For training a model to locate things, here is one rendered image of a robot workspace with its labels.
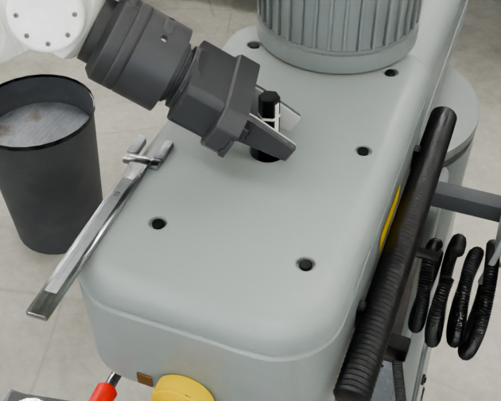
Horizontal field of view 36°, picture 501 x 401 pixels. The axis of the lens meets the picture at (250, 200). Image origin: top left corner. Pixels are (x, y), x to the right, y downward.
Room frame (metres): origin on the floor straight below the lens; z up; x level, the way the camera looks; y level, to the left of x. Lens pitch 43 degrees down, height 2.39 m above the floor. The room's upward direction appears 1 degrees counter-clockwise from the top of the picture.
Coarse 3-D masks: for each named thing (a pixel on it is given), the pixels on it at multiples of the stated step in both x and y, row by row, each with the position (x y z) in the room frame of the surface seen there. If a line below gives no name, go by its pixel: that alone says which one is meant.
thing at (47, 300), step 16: (144, 144) 0.61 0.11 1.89; (128, 160) 0.58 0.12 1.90; (144, 160) 0.58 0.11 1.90; (160, 160) 0.58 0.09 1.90; (128, 176) 0.56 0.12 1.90; (112, 192) 0.54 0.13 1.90; (128, 192) 0.54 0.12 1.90; (112, 208) 0.51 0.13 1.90; (96, 224) 0.49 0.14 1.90; (80, 240) 0.47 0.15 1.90; (96, 240) 0.47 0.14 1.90; (64, 256) 0.45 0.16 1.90; (80, 256) 0.45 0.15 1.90; (64, 272) 0.43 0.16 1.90; (48, 288) 0.42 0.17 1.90; (64, 288) 0.42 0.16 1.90; (32, 304) 0.40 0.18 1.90; (48, 304) 0.40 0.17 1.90
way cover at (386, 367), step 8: (384, 360) 0.90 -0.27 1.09; (384, 368) 0.89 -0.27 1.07; (384, 376) 0.88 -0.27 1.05; (392, 376) 0.88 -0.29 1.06; (376, 384) 0.88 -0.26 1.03; (384, 384) 0.87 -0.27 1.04; (392, 384) 0.87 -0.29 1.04; (376, 392) 0.87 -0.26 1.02; (384, 392) 0.87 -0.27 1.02; (392, 392) 0.86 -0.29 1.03; (376, 400) 0.86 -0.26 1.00; (384, 400) 0.86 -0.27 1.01
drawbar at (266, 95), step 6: (258, 96) 0.61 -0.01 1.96; (264, 96) 0.61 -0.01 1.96; (270, 96) 0.61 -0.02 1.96; (276, 96) 0.61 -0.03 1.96; (258, 102) 0.61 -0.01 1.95; (264, 102) 0.60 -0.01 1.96; (270, 102) 0.60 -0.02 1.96; (276, 102) 0.60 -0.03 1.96; (258, 108) 0.61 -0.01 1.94; (264, 108) 0.60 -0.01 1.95; (270, 108) 0.60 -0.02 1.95; (264, 114) 0.60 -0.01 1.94; (270, 114) 0.60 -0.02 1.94; (270, 126) 0.60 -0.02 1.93; (258, 150) 0.61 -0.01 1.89; (258, 156) 0.61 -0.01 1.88; (264, 156) 0.60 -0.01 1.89; (270, 156) 0.60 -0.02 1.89
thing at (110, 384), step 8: (112, 376) 0.46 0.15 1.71; (120, 376) 0.46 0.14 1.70; (104, 384) 0.44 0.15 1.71; (112, 384) 0.45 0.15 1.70; (96, 392) 0.43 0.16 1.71; (104, 392) 0.43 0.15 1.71; (112, 392) 0.44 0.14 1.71; (88, 400) 0.43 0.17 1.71; (96, 400) 0.42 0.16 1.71; (104, 400) 0.43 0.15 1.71; (112, 400) 0.43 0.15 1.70
